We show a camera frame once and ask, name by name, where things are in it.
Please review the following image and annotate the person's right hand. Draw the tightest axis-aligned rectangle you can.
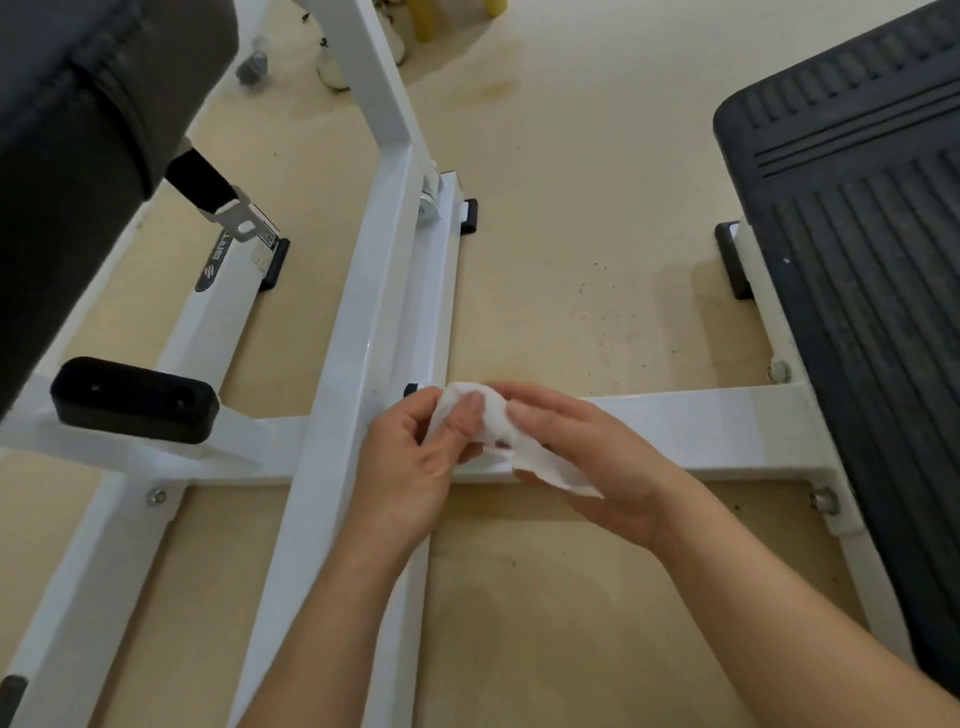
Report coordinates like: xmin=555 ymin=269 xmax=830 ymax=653
xmin=486 ymin=380 xmax=693 ymax=554

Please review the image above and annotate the person's right forearm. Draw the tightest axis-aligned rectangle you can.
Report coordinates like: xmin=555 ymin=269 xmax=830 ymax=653
xmin=645 ymin=480 xmax=960 ymax=728

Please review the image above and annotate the black padded seat cushion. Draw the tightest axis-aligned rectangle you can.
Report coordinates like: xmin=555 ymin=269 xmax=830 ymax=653
xmin=0 ymin=0 xmax=241 ymax=423

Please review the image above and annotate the black plastic handle block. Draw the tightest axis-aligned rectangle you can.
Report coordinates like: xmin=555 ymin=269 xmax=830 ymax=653
xmin=50 ymin=357 xmax=221 ymax=446

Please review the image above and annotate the black ribbed rubber footplate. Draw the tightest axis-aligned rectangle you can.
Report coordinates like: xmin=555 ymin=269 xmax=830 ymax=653
xmin=711 ymin=0 xmax=960 ymax=699

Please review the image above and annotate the grey caster wheel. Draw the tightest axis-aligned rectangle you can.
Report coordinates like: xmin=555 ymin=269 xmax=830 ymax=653
xmin=235 ymin=51 xmax=271 ymax=91

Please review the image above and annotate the white metal machine frame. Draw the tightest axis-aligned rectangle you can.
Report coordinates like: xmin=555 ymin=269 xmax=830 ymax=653
xmin=0 ymin=0 xmax=912 ymax=728

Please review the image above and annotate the white tissue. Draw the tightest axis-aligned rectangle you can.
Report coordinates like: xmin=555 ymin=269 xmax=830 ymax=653
xmin=426 ymin=381 xmax=606 ymax=501

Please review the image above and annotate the white round object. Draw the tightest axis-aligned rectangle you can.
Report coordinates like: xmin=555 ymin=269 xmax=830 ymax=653
xmin=315 ymin=41 xmax=352 ymax=93

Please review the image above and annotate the person's left forearm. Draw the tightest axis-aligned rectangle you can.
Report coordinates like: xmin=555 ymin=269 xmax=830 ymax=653
xmin=228 ymin=525 xmax=436 ymax=728

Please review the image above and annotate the person's left hand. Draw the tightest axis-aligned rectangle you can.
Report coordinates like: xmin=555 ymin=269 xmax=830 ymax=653
xmin=350 ymin=385 xmax=486 ymax=561

